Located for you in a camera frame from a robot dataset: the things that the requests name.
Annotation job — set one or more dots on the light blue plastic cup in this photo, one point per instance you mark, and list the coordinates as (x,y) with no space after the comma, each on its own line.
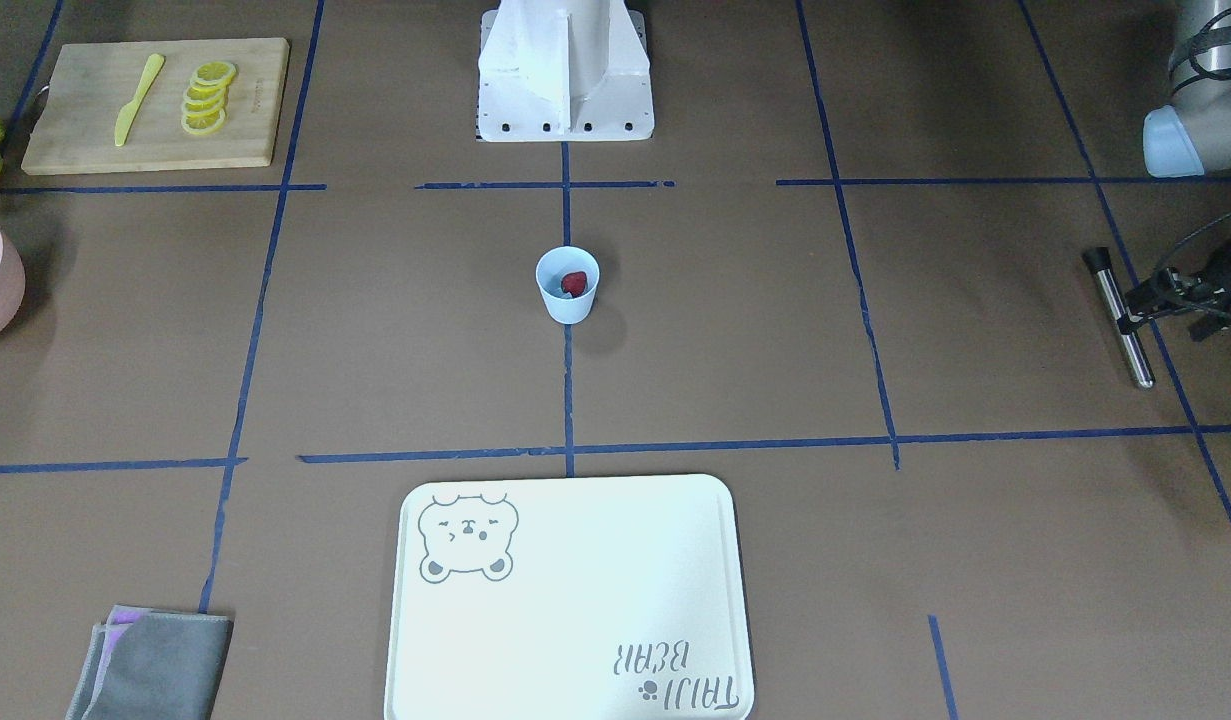
(547,274)

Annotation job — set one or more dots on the red strawberry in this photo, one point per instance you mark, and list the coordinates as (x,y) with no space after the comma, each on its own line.
(573,285)

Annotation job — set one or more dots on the wooden cutting board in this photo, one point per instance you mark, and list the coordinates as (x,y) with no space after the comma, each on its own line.
(90,82)

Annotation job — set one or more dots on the yellow plastic knife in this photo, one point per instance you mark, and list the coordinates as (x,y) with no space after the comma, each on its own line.
(129,111)

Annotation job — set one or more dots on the cream bear serving tray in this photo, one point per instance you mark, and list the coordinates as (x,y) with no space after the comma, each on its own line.
(569,598)

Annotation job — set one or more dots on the grey folded cloth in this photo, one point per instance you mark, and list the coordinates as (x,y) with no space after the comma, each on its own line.
(167,665)

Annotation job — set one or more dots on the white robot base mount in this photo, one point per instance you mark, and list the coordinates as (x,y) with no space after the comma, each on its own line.
(564,71)

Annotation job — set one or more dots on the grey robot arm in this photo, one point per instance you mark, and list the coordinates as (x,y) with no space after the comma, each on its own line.
(1190,136)

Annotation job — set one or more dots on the purple folded cloth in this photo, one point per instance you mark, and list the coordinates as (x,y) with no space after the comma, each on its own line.
(119,619)

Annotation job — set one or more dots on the lemon slice front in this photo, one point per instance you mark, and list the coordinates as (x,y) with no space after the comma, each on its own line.
(205,124)

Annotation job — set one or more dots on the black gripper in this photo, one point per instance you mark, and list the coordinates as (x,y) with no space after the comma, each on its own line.
(1229,283)

